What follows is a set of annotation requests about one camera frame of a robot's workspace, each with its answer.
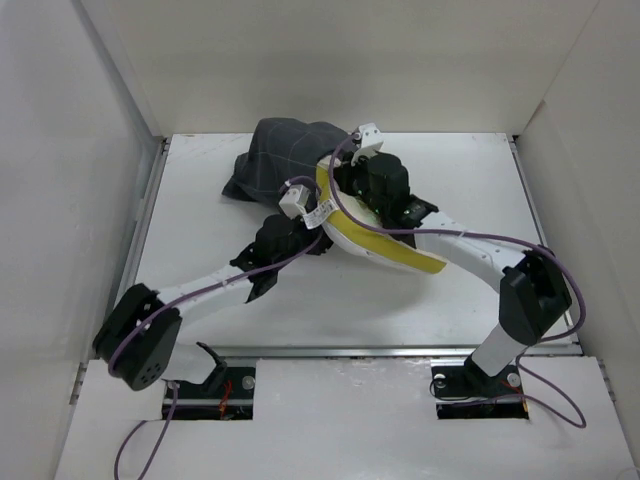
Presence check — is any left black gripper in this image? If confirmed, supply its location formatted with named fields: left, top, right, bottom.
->
left=273, top=210, right=341, bottom=272

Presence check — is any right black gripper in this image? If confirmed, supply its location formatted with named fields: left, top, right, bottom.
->
left=333, top=146, right=389, bottom=216

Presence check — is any cream pillow with yellow edge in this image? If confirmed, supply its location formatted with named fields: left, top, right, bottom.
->
left=315, top=155, right=447, bottom=274

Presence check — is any dark grey checked pillowcase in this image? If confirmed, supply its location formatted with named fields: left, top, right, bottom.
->
left=222, top=117, right=348, bottom=207

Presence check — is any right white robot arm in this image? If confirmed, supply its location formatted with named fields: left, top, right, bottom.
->
left=316, top=152, right=572, bottom=397

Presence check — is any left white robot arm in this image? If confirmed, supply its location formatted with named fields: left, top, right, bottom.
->
left=93, top=214, right=332, bottom=397

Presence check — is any white pillow care label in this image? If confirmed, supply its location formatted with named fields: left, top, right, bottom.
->
left=302, top=198, right=338, bottom=230

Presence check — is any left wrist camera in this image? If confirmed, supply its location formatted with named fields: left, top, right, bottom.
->
left=278, top=184, right=311, bottom=219

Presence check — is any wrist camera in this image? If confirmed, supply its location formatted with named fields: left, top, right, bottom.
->
left=278, top=184, right=311, bottom=219
left=351, top=123, right=384, bottom=166

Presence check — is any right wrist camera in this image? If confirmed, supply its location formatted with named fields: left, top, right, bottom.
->
left=351, top=123, right=384, bottom=166

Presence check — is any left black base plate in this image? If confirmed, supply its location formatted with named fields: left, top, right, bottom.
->
left=178, top=360, right=256, bottom=406

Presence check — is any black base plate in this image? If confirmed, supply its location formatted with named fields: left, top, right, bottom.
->
left=430, top=365, right=523, bottom=401
left=178, top=360, right=256, bottom=406

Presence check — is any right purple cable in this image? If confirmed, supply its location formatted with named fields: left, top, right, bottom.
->
left=329, top=130, right=589, bottom=430

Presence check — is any purple cable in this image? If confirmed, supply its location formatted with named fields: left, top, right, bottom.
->
left=329, top=130, right=589, bottom=430
left=107, top=175, right=326, bottom=476

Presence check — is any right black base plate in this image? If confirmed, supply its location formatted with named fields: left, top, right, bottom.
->
left=430, top=365, right=523, bottom=401

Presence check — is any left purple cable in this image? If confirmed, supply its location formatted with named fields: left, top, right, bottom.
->
left=107, top=175, right=326, bottom=476

